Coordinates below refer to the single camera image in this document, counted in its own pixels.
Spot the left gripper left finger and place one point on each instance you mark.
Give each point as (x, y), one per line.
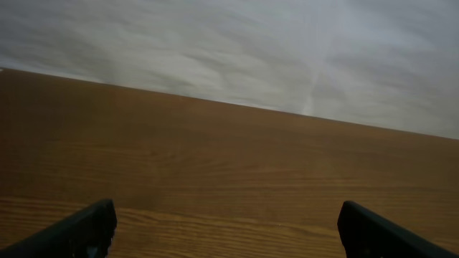
(82, 229)

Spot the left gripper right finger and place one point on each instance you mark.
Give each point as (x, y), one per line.
(376, 233)

